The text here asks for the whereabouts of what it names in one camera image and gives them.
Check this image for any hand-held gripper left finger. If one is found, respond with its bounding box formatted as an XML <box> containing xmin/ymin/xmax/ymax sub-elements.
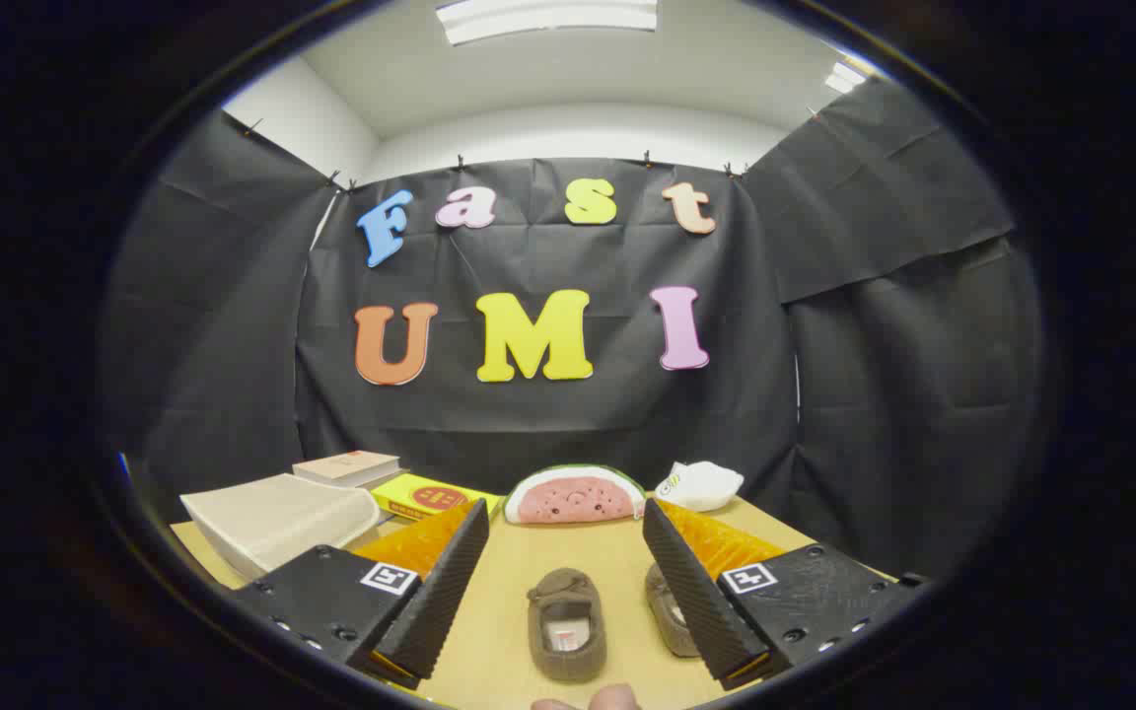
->
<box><xmin>231</xmin><ymin>498</ymin><xmax>492</xmax><ymax>691</ymax></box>

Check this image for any white plush toy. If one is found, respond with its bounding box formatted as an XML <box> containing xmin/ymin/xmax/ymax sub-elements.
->
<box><xmin>654</xmin><ymin>461</ymin><xmax>745</xmax><ymax>513</ymax></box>

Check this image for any long ceiling light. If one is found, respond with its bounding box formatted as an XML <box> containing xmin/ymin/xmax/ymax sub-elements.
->
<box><xmin>435</xmin><ymin>0</ymin><xmax>660</xmax><ymax>47</ymax></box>

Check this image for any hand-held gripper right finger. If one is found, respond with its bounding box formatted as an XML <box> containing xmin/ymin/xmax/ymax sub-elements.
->
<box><xmin>641</xmin><ymin>498</ymin><xmax>929</xmax><ymax>691</ymax></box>

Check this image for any pale grey book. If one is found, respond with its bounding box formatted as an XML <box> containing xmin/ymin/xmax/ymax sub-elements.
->
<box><xmin>317</xmin><ymin>465</ymin><xmax>411</xmax><ymax>491</ymax></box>

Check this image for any small ceiling light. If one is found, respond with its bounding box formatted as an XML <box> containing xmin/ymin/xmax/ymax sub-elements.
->
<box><xmin>822</xmin><ymin>59</ymin><xmax>870</xmax><ymax>97</ymax></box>

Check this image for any cream storage box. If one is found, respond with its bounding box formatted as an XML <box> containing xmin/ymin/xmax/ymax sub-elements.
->
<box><xmin>180</xmin><ymin>473</ymin><xmax>384</xmax><ymax>581</ymax></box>

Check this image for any brown fuzzy shoe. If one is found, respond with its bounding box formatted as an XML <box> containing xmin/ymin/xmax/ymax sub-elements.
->
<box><xmin>645</xmin><ymin>562</ymin><xmax>702</xmax><ymax>659</ymax></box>
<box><xmin>527</xmin><ymin>567</ymin><xmax>608</xmax><ymax>683</ymax></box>

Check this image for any watermelon slice plush toy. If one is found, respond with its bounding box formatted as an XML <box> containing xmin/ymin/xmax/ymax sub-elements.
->
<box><xmin>503</xmin><ymin>464</ymin><xmax>648</xmax><ymax>526</ymax></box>

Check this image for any yellow book with red label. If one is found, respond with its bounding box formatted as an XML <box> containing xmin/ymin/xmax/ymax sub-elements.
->
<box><xmin>371</xmin><ymin>473</ymin><xmax>502</xmax><ymax>522</ymax></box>

